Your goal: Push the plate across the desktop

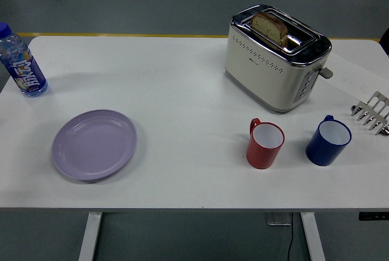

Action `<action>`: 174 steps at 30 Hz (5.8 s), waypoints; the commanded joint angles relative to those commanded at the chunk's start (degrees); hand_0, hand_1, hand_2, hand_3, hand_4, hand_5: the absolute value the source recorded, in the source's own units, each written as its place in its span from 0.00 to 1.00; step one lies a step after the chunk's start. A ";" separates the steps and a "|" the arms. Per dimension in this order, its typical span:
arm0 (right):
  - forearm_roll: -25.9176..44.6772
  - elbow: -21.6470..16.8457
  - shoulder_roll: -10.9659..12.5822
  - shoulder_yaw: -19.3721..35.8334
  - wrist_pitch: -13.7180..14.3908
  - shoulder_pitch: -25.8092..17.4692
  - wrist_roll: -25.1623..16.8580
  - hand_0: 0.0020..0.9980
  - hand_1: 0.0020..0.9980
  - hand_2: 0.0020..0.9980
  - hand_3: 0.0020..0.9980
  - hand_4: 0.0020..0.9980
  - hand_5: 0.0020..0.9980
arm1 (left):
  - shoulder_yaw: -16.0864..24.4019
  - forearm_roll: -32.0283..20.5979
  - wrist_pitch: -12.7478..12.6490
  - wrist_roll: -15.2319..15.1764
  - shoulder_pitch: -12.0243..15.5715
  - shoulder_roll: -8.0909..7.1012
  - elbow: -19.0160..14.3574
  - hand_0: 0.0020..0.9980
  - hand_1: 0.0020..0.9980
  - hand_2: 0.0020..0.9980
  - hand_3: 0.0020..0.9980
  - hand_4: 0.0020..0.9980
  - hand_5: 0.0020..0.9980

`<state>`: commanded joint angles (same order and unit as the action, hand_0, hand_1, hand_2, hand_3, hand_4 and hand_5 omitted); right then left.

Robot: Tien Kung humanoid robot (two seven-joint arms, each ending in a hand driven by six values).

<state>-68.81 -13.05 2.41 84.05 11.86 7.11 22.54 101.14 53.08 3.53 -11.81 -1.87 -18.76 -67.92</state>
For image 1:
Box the purple round plate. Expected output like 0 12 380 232
51 108 138 182

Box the red mug with white inside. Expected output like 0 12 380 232
246 117 286 170

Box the cream and chrome toaster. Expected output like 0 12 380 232
224 4 334 114

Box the slice of toast bread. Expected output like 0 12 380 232
250 11 289 47

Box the blue mug with white inside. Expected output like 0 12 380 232
305 114 353 167

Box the grey box under table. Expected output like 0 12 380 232
266 212 294 227

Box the white table leg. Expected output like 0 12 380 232
300 212 326 261
77 212 103 261

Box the white paper sheet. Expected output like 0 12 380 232
325 50 389 103

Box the clear bottle with blue label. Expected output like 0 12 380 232
0 22 49 98

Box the silver metal toast rack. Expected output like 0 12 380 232
350 91 389 136

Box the black desk control panel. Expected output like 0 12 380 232
358 211 389 221

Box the black cable under table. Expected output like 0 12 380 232
284 225 295 261

